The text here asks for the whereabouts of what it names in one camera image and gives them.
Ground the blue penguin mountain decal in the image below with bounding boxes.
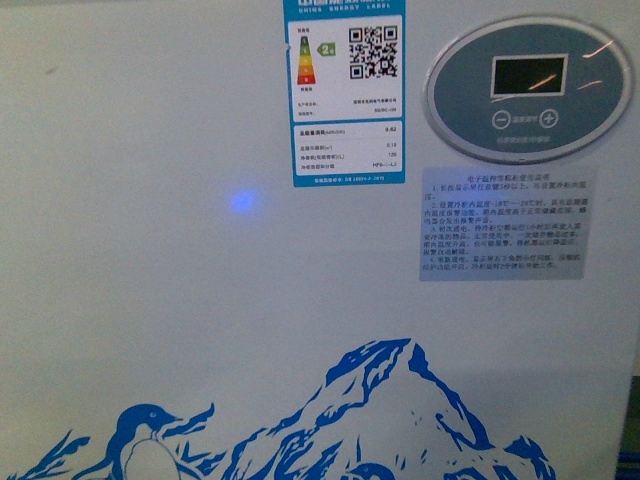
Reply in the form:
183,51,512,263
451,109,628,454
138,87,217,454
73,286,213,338
25,339,556,479

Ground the white chest freezer blue rim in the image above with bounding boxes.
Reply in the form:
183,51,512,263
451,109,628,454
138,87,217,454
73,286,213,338
1,1,639,479

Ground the grey instruction sticker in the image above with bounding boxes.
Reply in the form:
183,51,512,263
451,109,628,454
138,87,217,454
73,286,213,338
419,165,597,282

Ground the oval temperature control panel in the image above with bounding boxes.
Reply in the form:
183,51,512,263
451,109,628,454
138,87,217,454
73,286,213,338
422,16,633,164

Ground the blue energy label sticker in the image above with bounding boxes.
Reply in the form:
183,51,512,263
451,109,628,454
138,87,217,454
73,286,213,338
283,0,406,188

